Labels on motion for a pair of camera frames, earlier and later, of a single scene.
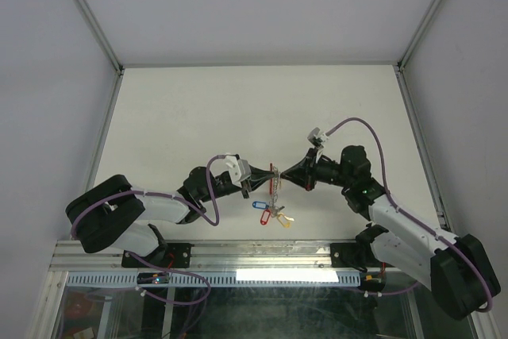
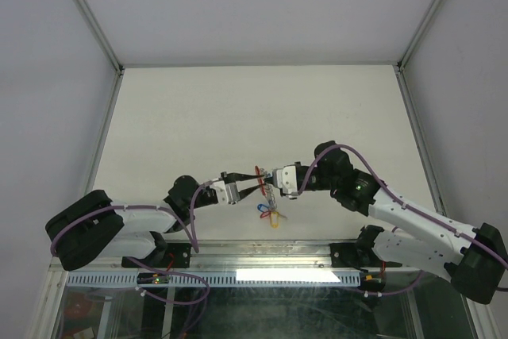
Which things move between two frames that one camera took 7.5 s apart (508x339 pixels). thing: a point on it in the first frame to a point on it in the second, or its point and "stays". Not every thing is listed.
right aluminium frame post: (432, 13) stays
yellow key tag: (283, 221) to (275, 220)
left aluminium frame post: (99, 28) stays
